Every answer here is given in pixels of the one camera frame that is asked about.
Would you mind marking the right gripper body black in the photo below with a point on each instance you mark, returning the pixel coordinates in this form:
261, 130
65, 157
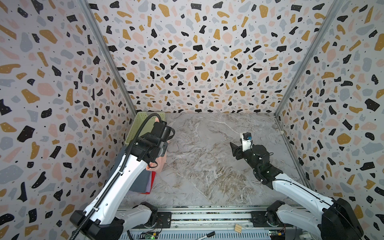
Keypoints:
242, 152

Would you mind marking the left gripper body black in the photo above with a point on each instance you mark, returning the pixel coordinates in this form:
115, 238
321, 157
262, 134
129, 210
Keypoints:
163, 148

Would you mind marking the pink graphic t-shirt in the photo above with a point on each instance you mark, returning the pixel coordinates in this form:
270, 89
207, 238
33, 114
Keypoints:
160, 162

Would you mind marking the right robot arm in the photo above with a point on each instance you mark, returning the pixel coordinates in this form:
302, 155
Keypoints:
322, 217

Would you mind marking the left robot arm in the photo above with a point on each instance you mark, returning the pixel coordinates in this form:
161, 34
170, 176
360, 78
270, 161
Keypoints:
100, 220

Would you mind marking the folded grey t-shirt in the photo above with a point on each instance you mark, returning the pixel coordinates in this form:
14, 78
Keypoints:
142, 183

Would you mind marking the right wooden block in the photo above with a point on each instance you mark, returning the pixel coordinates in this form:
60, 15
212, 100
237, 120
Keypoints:
238, 228

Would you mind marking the right circuit board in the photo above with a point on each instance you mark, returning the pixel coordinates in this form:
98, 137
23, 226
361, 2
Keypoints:
277, 235

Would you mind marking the green circuit board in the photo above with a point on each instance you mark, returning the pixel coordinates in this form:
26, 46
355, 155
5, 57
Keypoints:
148, 236

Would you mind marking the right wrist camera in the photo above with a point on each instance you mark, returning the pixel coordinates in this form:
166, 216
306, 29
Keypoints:
247, 141

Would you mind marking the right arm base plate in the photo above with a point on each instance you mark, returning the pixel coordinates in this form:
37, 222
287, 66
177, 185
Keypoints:
259, 219

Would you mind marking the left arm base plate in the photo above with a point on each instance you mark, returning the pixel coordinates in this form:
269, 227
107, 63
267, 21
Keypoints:
163, 221

